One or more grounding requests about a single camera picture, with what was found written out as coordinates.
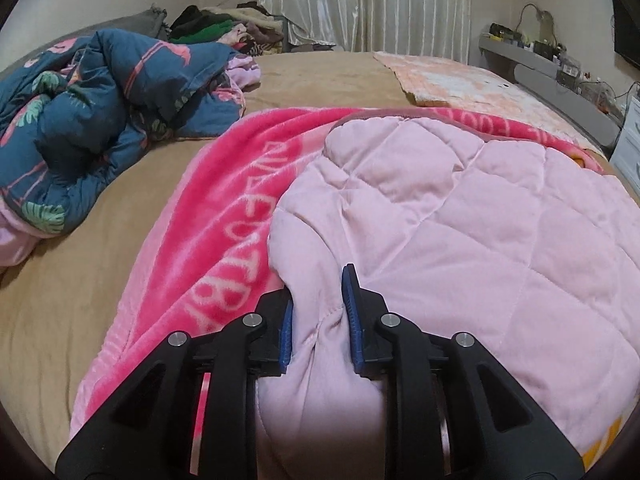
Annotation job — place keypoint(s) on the light pink cloth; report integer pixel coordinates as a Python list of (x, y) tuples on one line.
[(245, 72)]

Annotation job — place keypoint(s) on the white curtain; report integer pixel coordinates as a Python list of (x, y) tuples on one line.
[(375, 0)]

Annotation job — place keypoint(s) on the black television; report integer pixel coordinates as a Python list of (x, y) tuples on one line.
[(627, 35)]

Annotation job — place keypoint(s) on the grey folded cloth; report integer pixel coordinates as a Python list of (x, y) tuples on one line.
[(145, 22)]

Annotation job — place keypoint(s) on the tan bed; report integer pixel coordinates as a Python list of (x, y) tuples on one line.
[(320, 75)]

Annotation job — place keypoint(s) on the white drawer cabinet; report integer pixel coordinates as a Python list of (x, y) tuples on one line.
[(630, 145)]

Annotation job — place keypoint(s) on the peach patterned mat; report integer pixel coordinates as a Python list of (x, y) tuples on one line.
[(450, 80)]

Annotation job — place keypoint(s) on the clutter of small electronics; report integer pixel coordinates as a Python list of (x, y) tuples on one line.
[(545, 50)]

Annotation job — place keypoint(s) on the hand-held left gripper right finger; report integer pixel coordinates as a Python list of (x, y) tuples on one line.
[(352, 325)]

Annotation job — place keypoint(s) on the pile of mixed clothes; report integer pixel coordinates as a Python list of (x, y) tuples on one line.
[(220, 27)]

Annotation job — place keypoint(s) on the blue floral duvet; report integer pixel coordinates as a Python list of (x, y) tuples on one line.
[(100, 110)]

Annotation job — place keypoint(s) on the pink quilted jacket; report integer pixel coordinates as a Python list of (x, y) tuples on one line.
[(475, 235)]

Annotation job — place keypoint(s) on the pink printed blanket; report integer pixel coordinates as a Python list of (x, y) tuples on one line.
[(225, 200)]

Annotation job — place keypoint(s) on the grey headboard shelf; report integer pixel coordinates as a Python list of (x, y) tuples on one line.
[(575, 100)]

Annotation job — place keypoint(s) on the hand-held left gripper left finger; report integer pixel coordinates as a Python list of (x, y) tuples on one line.
[(286, 340)]

